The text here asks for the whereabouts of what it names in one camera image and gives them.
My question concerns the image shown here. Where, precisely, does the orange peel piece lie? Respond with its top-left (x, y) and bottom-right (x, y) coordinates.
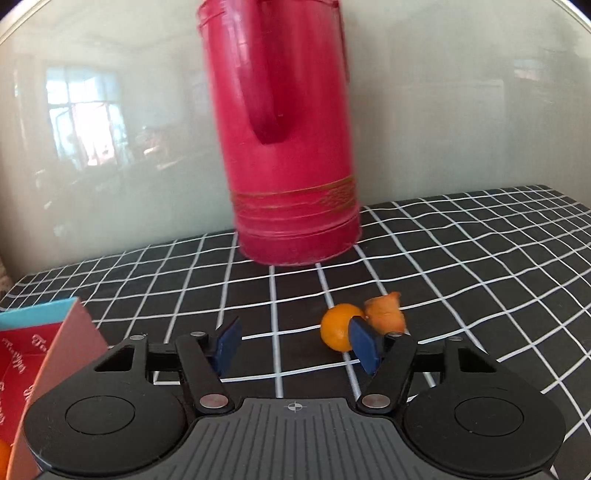
top-left (363, 291), bottom-right (407, 335)

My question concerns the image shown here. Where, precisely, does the small orange tangerine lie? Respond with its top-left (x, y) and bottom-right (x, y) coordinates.
top-left (320, 303), bottom-right (365, 353)

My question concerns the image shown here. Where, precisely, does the black white grid tablecloth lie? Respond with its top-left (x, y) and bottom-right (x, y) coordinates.
top-left (1, 185), bottom-right (590, 479)

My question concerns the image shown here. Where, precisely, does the red paper tray box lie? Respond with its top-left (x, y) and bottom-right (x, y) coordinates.
top-left (0, 298), bottom-right (107, 479)

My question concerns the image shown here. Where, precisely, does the red thermos jug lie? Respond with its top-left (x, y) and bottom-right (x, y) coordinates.
top-left (197, 1), bottom-right (361, 266)

